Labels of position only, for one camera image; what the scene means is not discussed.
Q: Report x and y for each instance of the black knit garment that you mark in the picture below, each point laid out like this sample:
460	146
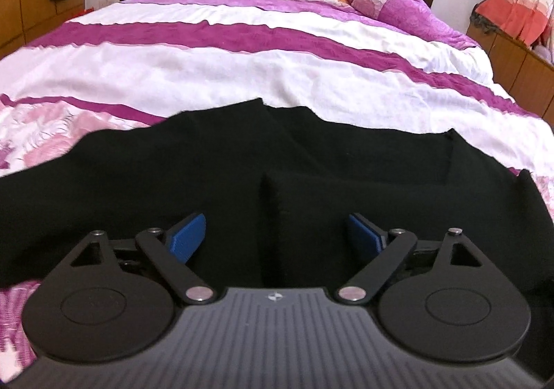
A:
276	186

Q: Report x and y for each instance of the low wooden cabinet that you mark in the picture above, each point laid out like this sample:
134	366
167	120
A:
523	74

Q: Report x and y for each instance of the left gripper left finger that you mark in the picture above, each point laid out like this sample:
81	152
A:
111	298

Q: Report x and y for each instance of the purple floral striped duvet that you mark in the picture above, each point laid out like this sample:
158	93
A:
374	64

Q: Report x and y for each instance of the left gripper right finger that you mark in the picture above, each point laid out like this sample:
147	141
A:
443	300

